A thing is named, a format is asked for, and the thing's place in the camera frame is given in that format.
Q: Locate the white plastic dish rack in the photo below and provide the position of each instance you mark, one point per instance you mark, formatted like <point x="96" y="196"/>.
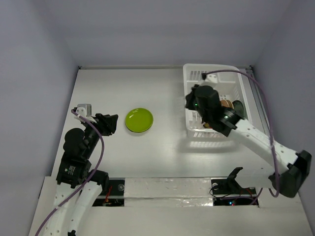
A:
<point x="230" y="87"/>

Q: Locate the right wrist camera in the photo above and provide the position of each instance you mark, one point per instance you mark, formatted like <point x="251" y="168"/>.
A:
<point x="210" y="79"/>

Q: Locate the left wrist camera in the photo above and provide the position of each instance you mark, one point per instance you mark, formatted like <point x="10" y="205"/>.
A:
<point x="83" y="110"/>

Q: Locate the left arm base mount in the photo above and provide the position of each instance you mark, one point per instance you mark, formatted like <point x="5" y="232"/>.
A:
<point x="113" y="196"/>

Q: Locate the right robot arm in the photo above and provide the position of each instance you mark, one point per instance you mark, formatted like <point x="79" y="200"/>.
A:
<point x="291" y="168"/>

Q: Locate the beige plate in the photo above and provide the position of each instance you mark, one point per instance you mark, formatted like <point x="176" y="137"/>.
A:
<point x="137" y="132"/>

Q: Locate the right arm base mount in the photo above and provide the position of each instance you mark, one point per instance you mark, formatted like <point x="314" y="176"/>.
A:
<point x="228" y="192"/>

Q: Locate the metal rail at right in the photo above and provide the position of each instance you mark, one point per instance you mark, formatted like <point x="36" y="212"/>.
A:
<point x="259" y="103"/>

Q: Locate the white foil-taped front bar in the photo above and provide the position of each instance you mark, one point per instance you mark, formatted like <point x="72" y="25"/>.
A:
<point x="168" y="192"/>

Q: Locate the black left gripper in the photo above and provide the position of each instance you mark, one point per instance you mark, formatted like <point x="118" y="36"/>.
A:
<point x="107" y="122"/>

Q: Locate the tan plate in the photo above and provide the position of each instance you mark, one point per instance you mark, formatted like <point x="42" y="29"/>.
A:
<point x="226" y="103"/>

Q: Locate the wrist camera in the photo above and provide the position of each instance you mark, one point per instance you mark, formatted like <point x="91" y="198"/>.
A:
<point x="210" y="79"/>
<point x="83" y="110"/>

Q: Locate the green plate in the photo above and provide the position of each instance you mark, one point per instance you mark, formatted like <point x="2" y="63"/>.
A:
<point x="139" y="119"/>

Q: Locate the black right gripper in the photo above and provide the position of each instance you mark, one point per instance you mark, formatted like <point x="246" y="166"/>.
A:
<point x="190" y="101"/>

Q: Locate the dark grey-green plate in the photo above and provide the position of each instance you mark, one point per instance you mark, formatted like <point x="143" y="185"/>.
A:
<point x="239" y="107"/>

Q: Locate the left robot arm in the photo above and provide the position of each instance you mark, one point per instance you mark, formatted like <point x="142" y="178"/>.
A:
<point x="78" y="186"/>

